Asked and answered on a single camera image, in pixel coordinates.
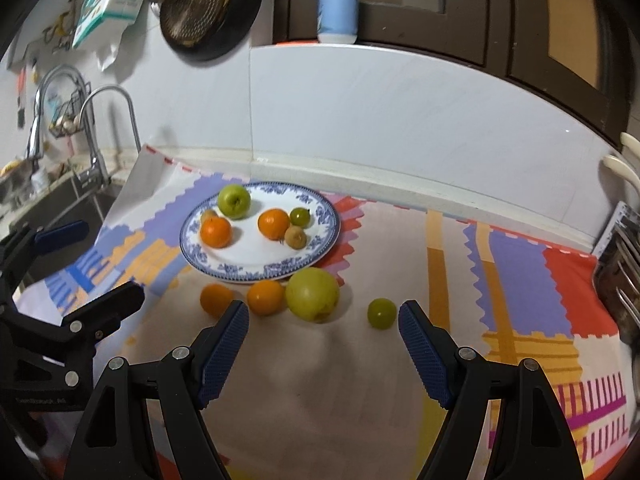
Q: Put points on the colourful patterned table mat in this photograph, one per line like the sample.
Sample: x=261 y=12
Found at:
x=350 y=385

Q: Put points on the chrome pull-out kitchen faucet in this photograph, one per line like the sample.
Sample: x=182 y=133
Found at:
x=95 y=160

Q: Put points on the large orange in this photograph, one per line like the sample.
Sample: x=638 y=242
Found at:
x=216 y=232

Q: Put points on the green tissue box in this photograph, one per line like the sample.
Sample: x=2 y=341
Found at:
x=110 y=0

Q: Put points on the stainless steel sink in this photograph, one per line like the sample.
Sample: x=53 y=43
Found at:
x=75 y=200

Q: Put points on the metal bowl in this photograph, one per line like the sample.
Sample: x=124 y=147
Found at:
x=15 y=182

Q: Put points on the blue white pump bottle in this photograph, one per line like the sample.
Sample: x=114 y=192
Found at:
x=338 y=5

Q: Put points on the black frying pan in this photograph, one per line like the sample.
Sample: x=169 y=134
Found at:
x=240 y=25

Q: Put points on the yellow green apple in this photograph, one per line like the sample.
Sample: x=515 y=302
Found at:
x=312 y=294

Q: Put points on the blue rimmed white plate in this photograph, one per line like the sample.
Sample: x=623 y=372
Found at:
x=250 y=260

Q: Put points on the small orange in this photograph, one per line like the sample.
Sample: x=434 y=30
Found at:
x=214 y=297
x=265 y=298

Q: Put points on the yellow green wall hooks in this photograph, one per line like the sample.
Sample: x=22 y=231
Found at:
x=65 y=22

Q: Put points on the small green citrus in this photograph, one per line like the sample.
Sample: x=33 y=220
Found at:
x=300 y=217
x=382 y=313

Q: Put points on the medium orange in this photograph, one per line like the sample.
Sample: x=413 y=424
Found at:
x=273 y=224

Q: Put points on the small brown fruit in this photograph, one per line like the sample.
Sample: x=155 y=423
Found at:
x=295 y=237
x=207 y=214

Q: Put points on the white cup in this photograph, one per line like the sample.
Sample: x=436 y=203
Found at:
x=40 y=178

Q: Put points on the thin gooseneck faucet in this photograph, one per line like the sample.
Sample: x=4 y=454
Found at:
x=135 y=125

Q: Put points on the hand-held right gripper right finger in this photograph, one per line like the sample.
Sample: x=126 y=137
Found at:
x=425 y=355

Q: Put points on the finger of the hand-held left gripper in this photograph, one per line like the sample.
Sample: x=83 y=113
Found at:
x=62 y=237
x=107 y=307

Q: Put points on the white hanging tissue sheet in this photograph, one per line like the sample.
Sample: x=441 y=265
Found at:
x=112 y=50

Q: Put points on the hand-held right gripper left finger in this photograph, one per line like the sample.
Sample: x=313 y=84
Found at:
x=225 y=355

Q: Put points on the copper perforated strainer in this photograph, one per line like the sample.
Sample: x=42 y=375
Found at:
x=200 y=15

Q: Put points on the dark brown window frame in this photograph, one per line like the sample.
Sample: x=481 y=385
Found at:
x=500 y=35

